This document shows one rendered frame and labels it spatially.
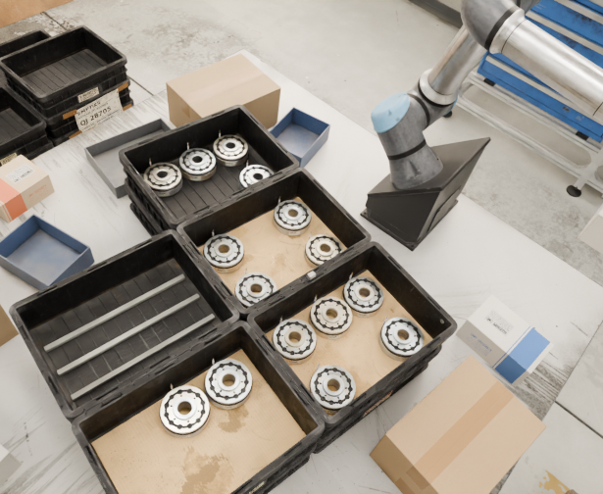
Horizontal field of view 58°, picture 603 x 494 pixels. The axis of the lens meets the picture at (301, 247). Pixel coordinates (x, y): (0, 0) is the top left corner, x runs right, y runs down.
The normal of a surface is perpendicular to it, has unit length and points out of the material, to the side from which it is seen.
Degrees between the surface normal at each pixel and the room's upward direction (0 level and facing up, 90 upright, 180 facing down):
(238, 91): 0
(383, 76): 0
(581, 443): 0
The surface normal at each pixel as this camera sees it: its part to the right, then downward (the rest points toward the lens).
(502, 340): 0.12, -0.58
